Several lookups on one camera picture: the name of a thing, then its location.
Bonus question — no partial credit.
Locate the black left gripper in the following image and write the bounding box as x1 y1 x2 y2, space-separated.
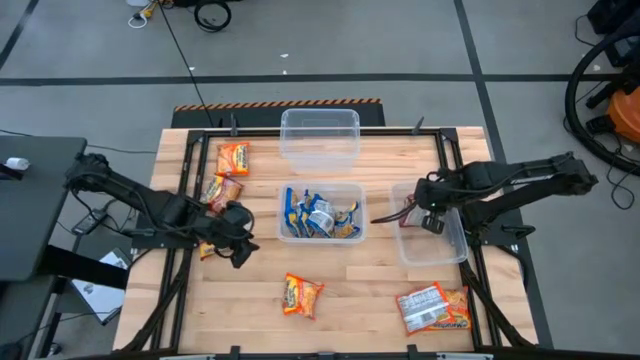
199 202 261 270

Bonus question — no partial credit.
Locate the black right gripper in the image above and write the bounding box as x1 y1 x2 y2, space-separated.
370 172 459 225

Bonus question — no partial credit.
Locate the orange Maruchan ramen pack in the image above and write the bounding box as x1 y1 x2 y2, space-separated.
281 272 326 321
394 281 456 336
214 141 251 178
424 287 473 332

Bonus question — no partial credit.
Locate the clear plastic storage bin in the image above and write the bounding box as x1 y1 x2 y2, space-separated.
276 181 370 246
278 107 362 174
389 180 471 268

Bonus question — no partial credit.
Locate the black hazard-striped floor mat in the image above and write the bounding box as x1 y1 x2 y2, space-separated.
171 97 387 129

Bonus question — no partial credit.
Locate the white paper booklet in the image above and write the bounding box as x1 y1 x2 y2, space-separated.
71 248 127 327

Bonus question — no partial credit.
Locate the black power adapter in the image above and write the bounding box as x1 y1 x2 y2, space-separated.
71 208 107 236

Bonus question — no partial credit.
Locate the black desk foot bar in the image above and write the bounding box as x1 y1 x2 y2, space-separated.
38 243 132 291

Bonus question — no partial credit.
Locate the black desk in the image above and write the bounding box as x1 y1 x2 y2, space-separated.
0 135 89 282

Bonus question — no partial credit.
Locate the orange shop vacuum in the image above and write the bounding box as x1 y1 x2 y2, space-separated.
606 85 640 146

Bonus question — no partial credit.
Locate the black equipment case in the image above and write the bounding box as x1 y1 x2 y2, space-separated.
585 0 640 36

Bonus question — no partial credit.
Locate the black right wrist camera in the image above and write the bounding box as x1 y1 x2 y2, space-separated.
421 211 447 236

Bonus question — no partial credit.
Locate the black metal table frame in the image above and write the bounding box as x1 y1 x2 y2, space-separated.
119 113 539 360

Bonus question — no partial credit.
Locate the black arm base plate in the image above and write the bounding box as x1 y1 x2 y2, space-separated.
130 209 204 250
462 222 537 247

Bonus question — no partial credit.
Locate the black floor cable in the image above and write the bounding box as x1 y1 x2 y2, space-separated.
156 0 216 129

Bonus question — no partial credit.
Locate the black vacuum hose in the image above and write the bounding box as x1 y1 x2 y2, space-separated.
563 19 640 177

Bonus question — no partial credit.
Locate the black coiled cable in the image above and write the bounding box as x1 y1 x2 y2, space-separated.
193 0 233 34

